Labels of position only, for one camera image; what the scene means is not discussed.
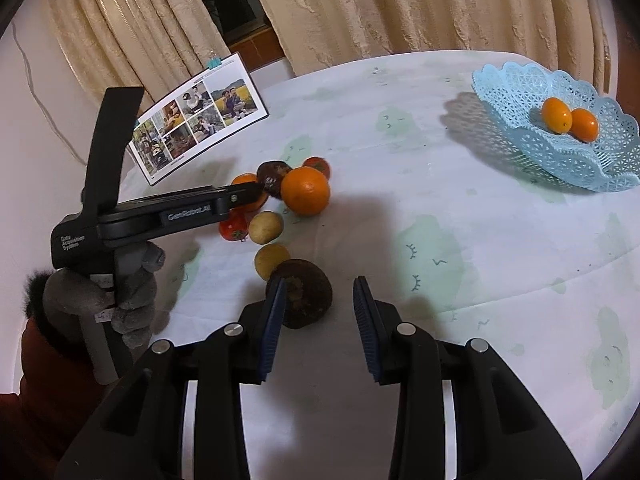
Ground photo collage card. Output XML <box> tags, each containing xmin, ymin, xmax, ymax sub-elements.
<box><xmin>127</xmin><ymin>52</ymin><xmax>270</xmax><ymax>187</ymax></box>

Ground beige curtain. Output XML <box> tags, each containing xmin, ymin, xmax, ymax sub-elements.
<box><xmin>240</xmin><ymin>0</ymin><xmax>612</xmax><ymax>97</ymax></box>
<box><xmin>42</xmin><ymin>0</ymin><xmax>234</xmax><ymax>111</ymax></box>

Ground large orange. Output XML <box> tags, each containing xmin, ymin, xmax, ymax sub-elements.
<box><xmin>280</xmin><ymin>166</ymin><xmax>331</xmax><ymax>217</ymax></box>

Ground yellow-brown round fruit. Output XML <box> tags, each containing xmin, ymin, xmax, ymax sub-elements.
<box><xmin>254</xmin><ymin>243</ymin><xmax>292</xmax><ymax>281</ymax></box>
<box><xmin>248</xmin><ymin>211</ymin><xmax>285</xmax><ymax>244</ymax></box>

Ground dark brown passion fruit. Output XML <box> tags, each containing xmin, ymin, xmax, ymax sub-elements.
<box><xmin>256</xmin><ymin>160</ymin><xmax>294</xmax><ymax>199</ymax></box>
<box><xmin>265</xmin><ymin>258</ymin><xmax>334</xmax><ymax>330</ymax></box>

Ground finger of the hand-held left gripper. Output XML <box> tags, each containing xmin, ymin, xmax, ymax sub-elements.
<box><xmin>215</xmin><ymin>181</ymin><xmax>269</xmax><ymax>212</ymax></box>

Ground person's left hand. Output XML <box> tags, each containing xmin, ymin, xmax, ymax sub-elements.
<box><xmin>42</xmin><ymin>240</ymin><xmax>166</xmax><ymax>351</ymax></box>

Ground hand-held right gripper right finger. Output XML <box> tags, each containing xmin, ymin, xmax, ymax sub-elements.
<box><xmin>352</xmin><ymin>276</ymin><xmax>584</xmax><ymax>480</ymax></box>

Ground small orange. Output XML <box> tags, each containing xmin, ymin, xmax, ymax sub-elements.
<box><xmin>230</xmin><ymin>172</ymin><xmax>270</xmax><ymax>213</ymax></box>
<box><xmin>570</xmin><ymin>108</ymin><xmax>599</xmax><ymax>143</ymax></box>
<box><xmin>541</xmin><ymin>97</ymin><xmax>574</xmax><ymax>135</ymax></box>

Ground light blue plastic basket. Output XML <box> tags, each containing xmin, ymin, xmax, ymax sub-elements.
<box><xmin>472</xmin><ymin>61</ymin><xmax>640</xmax><ymax>194</ymax></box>

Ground small red tomato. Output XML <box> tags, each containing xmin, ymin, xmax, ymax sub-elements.
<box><xmin>218</xmin><ymin>208</ymin><xmax>249</xmax><ymax>243</ymax></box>
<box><xmin>302</xmin><ymin>156</ymin><xmax>331</xmax><ymax>181</ymax></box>

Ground white wall cable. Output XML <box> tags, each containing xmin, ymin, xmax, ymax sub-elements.
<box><xmin>12</xmin><ymin>22</ymin><xmax>89</xmax><ymax>166</ymax></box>

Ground person's left forearm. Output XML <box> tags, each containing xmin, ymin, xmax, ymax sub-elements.
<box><xmin>0</xmin><ymin>269</ymin><xmax>121</xmax><ymax>480</ymax></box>

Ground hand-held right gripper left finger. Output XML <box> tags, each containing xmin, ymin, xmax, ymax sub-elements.
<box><xmin>55</xmin><ymin>276</ymin><xmax>289</xmax><ymax>480</ymax></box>

